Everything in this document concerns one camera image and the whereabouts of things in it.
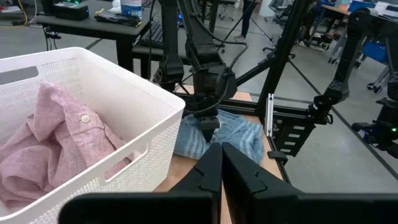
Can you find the plastic bottle blue label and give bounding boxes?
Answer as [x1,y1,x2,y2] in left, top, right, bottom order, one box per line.
[120,0,143,18]

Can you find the pink button shirt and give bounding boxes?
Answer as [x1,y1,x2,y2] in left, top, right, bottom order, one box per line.
[0,81,133,210]

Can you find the person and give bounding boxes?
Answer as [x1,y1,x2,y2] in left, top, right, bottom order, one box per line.
[233,0,259,43]

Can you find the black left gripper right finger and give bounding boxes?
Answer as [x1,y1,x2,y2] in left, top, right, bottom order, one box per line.
[222,142,398,224]

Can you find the blue striped shirt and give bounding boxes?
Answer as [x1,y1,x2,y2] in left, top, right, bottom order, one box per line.
[173,108,266,166]

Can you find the grey black work gloves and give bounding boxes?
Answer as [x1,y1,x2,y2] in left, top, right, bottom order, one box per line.
[94,9,141,27]

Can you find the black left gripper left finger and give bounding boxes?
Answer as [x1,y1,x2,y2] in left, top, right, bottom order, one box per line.
[58,142,223,224]

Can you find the black backlit keyboard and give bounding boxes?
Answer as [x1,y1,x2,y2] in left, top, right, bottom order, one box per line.
[136,20,165,50]

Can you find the blue chair seat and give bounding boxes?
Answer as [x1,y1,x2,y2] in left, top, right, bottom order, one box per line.
[362,40,389,65]

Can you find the black robot base green light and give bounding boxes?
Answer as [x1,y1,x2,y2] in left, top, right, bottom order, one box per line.
[351,71,398,159]

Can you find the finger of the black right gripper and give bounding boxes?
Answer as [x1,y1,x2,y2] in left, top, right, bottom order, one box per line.
[208,116,220,142]
[198,117,210,142]

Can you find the dark grey desk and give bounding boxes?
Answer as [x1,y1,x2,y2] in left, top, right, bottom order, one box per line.
[33,0,153,74]

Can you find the black box green light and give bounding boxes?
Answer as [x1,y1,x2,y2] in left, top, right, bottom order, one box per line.
[51,1,90,21]

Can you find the white perforated plastic basket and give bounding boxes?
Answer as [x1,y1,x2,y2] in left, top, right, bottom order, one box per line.
[0,46,187,224]

